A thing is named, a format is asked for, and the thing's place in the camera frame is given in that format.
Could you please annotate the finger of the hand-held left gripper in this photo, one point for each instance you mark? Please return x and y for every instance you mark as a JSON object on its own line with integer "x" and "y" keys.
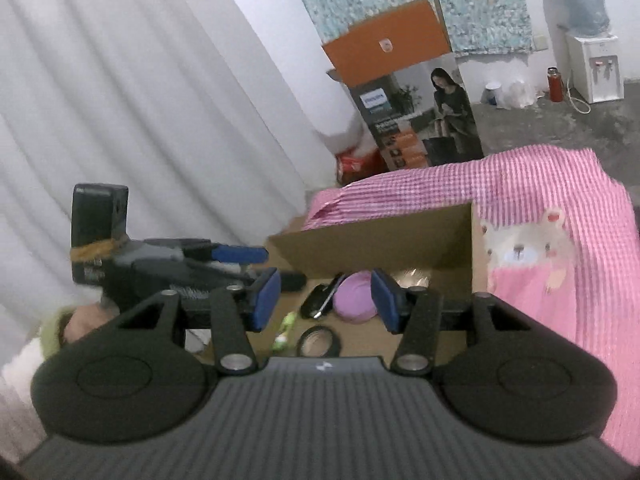
{"x": 292, "y": 281}
{"x": 240, "y": 253}

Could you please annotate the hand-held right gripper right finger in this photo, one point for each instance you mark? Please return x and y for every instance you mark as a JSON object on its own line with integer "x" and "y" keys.
{"x": 385, "y": 300}

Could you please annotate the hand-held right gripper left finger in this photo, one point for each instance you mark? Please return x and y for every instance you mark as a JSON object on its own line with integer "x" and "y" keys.
{"x": 267, "y": 300}

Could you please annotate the purple round lid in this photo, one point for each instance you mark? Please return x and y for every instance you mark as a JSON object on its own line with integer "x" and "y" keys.
{"x": 352, "y": 300}

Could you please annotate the green lighter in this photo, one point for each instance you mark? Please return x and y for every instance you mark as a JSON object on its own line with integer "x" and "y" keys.
{"x": 284, "y": 331}

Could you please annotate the brown cardboard box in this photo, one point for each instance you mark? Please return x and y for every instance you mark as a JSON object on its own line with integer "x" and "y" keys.
{"x": 380, "y": 240}

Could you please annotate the person's left hand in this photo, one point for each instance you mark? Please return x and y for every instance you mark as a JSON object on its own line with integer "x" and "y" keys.
{"x": 85, "y": 321}

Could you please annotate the black oval key fob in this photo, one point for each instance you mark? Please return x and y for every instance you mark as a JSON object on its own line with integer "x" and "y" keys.
{"x": 315, "y": 302}

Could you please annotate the shiny metallic lid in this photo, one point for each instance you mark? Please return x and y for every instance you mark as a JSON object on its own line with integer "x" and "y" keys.
{"x": 415, "y": 277}

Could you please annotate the red plastic bag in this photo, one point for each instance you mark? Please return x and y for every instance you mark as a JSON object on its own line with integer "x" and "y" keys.
{"x": 356, "y": 164}

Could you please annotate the white curtain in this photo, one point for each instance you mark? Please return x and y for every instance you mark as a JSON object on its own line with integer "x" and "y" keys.
{"x": 125, "y": 85}

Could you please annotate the white blanket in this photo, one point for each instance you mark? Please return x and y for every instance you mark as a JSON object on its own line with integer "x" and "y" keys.
{"x": 20, "y": 375}

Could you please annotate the pink striped bear-print cloth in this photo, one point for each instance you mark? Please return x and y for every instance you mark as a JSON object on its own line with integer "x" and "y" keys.
{"x": 550, "y": 200}

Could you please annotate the small white bucket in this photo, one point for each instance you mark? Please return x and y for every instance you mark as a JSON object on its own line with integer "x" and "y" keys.
{"x": 492, "y": 94}

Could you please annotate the white plastic bag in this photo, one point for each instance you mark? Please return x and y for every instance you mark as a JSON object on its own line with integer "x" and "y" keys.
{"x": 520, "y": 94}

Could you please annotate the printed appliance box orange flap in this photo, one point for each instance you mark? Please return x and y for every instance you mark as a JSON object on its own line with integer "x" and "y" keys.
{"x": 380, "y": 45}

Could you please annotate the red flask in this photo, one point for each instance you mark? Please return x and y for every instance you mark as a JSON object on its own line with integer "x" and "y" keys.
{"x": 553, "y": 85}

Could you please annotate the blue floral hanging cloth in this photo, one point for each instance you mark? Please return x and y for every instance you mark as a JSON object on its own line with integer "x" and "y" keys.
{"x": 475, "y": 10}

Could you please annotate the white water dispenser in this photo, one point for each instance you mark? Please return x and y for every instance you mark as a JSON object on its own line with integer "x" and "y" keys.
{"x": 592, "y": 67}

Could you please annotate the white wall outlet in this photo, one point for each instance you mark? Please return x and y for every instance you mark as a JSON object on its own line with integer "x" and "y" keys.
{"x": 540, "y": 43}

